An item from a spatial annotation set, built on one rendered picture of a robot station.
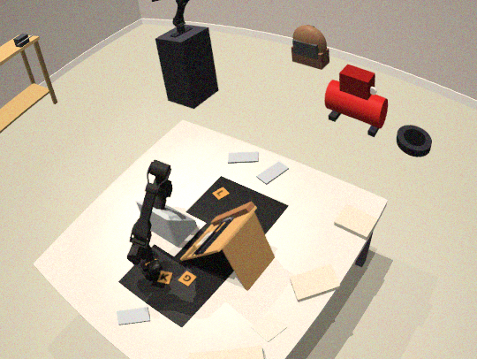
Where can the white paper ticket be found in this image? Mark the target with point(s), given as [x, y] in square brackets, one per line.
[204, 238]

